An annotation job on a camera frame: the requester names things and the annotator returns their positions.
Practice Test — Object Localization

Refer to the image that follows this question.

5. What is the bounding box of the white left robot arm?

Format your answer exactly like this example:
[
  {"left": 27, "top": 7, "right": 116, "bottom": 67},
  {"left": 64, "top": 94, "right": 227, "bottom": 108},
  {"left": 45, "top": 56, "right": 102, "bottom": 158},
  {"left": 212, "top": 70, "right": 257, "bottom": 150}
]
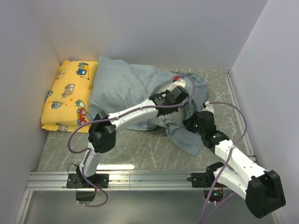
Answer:
[{"left": 76, "top": 85, "right": 189, "bottom": 188}]

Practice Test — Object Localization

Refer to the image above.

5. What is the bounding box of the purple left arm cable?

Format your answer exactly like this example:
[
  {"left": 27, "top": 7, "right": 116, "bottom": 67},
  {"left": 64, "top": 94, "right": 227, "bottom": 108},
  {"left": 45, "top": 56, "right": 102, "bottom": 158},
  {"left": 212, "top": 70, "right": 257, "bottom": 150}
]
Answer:
[{"left": 67, "top": 74, "right": 196, "bottom": 207}]

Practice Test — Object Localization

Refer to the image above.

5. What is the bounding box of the blue-grey pillowcase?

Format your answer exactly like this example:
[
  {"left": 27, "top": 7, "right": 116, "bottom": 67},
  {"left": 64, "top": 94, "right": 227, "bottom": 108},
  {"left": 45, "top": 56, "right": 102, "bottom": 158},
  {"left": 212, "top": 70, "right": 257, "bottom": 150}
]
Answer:
[{"left": 87, "top": 57, "right": 208, "bottom": 157}]

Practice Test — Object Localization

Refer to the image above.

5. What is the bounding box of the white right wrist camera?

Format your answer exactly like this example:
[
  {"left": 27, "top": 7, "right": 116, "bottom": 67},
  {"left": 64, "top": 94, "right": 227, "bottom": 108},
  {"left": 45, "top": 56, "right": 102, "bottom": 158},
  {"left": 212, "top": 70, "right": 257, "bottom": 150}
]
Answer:
[{"left": 203, "top": 101, "right": 214, "bottom": 112}]

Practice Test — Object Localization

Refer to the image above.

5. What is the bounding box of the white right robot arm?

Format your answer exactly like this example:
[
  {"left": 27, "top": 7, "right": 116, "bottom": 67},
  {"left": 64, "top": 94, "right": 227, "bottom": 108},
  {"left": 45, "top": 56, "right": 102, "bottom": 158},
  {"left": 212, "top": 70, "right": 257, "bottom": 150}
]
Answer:
[{"left": 184, "top": 110, "right": 286, "bottom": 218}]

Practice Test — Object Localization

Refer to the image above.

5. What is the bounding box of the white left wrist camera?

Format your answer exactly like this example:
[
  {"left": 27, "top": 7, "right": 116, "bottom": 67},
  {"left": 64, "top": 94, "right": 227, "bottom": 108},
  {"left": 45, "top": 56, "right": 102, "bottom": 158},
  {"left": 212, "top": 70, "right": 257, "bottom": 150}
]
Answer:
[{"left": 171, "top": 76, "right": 186, "bottom": 90}]

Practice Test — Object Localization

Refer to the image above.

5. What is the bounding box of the aluminium front rail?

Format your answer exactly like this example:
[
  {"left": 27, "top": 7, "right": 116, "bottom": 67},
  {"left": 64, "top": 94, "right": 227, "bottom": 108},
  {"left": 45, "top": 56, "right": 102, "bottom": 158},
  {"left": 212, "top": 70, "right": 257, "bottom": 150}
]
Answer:
[{"left": 25, "top": 170, "right": 200, "bottom": 191}]

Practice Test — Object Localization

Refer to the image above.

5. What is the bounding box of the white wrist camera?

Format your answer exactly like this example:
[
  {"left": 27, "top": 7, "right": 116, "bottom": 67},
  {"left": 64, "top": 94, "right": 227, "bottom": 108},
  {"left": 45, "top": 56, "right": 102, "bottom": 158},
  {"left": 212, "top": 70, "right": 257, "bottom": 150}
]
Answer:
[
  {"left": 171, "top": 76, "right": 186, "bottom": 90},
  {"left": 203, "top": 101, "right": 214, "bottom": 112}
]

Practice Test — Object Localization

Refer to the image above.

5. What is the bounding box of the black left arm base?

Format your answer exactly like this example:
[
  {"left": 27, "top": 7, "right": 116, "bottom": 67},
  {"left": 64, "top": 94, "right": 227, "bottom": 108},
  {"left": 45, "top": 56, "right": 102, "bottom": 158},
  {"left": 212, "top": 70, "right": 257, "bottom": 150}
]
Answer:
[{"left": 66, "top": 163, "right": 109, "bottom": 204}]

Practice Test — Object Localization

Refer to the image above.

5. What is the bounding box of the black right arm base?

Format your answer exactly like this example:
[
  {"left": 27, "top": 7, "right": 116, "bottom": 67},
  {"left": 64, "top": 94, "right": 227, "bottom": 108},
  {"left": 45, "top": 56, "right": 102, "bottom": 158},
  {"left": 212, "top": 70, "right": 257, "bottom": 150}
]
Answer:
[{"left": 186, "top": 172, "right": 226, "bottom": 203}]

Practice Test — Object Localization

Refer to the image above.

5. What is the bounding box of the yellow car-print pillow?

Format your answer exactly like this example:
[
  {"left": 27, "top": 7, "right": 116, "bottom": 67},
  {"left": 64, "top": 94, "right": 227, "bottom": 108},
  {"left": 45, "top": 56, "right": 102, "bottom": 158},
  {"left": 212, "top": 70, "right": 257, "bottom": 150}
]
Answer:
[{"left": 41, "top": 60, "right": 98, "bottom": 132}]

